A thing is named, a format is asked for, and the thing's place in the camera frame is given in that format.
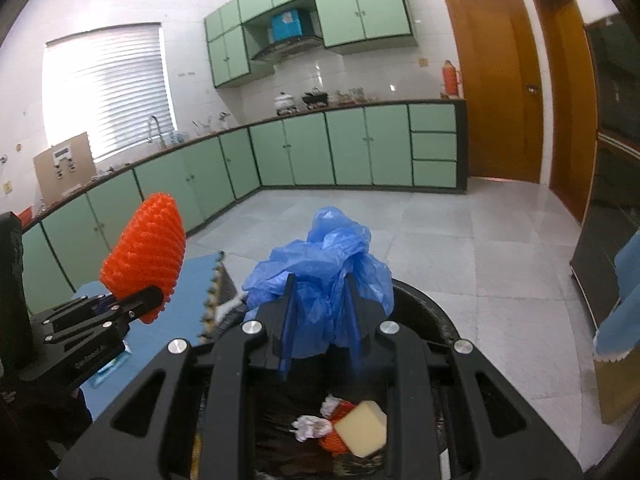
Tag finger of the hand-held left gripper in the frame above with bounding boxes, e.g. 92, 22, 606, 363
42, 285, 166, 347
31, 295, 120, 332

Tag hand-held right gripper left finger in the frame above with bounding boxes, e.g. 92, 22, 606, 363
52, 272, 301, 480

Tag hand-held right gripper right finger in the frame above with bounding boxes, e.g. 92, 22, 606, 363
345, 275, 586, 480

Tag orange foam fruit net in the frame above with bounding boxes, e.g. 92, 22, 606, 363
99, 191, 187, 325
320, 400, 362, 456

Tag blue plastic bag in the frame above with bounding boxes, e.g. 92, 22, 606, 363
242, 205, 396, 361

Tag black lined trash bin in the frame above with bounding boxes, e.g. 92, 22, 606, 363
190, 280, 468, 480

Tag beige sponge block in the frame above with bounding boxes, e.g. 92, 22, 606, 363
334, 401, 388, 458

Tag blue scalloped table mat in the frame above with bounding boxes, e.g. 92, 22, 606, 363
72, 252, 228, 408

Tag brown cardboard box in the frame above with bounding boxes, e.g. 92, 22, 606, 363
32, 131, 96, 201

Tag green base cabinets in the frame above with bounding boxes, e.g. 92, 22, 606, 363
20, 99, 468, 316

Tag white window blind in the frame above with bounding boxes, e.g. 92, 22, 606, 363
42, 22, 176, 163

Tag round wooden table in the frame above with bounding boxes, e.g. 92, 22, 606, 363
595, 350, 640, 426

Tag red thermos flask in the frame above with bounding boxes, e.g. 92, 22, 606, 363
440, 59, 463, 100

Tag range hood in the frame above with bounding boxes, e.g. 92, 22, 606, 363
250, 35, 323, 65

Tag wooden door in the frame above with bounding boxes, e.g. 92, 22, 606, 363
441, 0, 545, 185
531, 0, 600, 223

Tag blue box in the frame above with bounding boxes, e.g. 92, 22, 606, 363
270, 9, 303, 41

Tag dark glass cabinet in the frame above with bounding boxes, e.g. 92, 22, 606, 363
570, 12, 640, 331

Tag green wall cabinets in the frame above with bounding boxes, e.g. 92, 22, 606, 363
204, 0, 418, 88

